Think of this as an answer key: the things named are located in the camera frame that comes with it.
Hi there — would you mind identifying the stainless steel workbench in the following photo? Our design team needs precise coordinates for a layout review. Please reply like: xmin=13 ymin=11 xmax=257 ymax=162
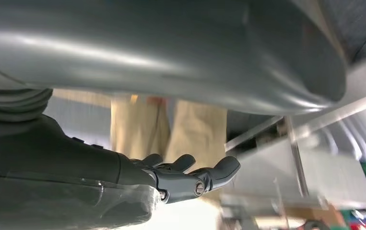
xmin=220 ymin=89 xmax=366 ymax=219

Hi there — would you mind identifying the clear plastic hand cover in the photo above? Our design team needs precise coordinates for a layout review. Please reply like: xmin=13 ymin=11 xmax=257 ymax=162
xmin=0 ymin=168 xmax=162 ymax=230

